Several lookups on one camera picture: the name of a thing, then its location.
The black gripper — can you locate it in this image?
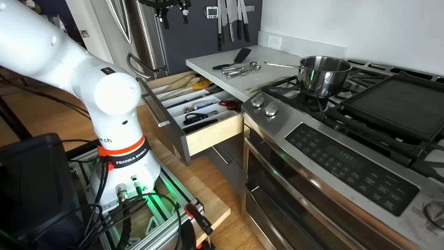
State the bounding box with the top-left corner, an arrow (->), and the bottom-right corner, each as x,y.
137,0 -> 193,30

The gas stove top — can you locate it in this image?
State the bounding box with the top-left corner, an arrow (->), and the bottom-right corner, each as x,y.
261,57 -> 444,182

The black oven control panel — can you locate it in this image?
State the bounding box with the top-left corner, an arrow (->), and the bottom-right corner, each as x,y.
284,122 -> 420,218

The black griddle plate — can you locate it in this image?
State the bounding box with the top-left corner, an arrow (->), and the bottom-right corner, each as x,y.
341,75 -> 444,140

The black plastic spatula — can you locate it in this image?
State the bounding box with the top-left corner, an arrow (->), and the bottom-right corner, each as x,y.
211,47 -> 254,72

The black floor cable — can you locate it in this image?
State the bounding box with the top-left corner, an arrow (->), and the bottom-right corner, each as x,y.
0,73 -> 91,119

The open wooden kitchen drawer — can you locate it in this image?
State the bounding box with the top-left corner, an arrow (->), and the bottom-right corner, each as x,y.
137,69 -> 245,164

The silver measuring spoon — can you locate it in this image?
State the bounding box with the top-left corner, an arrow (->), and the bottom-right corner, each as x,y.
230,59 -> 262,75
220,64 -> 255,79

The wooden spatula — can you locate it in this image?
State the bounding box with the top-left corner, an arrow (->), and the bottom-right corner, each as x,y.
266,59 -> 299,71

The red and black clamp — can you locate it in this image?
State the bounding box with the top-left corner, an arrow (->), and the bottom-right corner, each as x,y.
182,200 -> 216,250

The yellow spoon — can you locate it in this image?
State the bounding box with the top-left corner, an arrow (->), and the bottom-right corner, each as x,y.
191,79 -> 213,91

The white drawer organizer tray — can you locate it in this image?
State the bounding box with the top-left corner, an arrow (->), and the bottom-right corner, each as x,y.
154,84 -> 241,133

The light wooden platform board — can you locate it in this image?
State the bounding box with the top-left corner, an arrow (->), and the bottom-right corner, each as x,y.
136,105 -> 231,247

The wooden spoon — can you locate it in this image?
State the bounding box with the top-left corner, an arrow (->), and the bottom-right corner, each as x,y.
154,73 -> 200,94

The red utensil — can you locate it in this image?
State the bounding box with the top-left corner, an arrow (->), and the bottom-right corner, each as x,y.
218,98 -> 243,112

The stainless oven door handle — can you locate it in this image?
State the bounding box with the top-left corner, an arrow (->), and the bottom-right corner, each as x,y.
244,184 -> 324,250
243,136 -> 417,250

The stainless steel refrigerator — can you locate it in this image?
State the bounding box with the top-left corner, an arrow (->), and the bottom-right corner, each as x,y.
64,0 -> 170,80

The black cable bundle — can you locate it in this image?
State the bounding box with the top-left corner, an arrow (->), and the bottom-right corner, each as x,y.
59,157 -> 186,250

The silver stove knob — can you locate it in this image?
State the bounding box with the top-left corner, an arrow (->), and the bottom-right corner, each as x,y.
250,94 -> 266,108
263,101 -> 280,118

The dark grey side panel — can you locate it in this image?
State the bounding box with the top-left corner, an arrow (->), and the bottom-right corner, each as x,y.
154,0 -> 263,75

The black metal leg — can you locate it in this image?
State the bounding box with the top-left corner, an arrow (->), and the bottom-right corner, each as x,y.
0,96 -> 33,141

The white wall outlet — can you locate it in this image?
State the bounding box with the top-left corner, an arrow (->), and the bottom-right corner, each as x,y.
266,34 -> 283,50

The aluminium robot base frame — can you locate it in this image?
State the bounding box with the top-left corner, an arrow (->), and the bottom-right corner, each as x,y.
68,137 -> 219,250

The black plastic box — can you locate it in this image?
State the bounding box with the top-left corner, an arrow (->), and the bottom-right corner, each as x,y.
0,133 -> 87,250

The stainless steel gas range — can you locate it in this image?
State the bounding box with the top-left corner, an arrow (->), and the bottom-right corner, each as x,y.
240,57 -> 444,250

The black handled tool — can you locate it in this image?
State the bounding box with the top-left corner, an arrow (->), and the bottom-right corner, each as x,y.
183,109 -> 211,126

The stainless drawer handle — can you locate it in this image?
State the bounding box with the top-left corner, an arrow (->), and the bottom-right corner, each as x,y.
136,76 -> 172,129

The silver pot with handle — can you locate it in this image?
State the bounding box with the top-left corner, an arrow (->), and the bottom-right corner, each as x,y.
263,54 -> 354,100

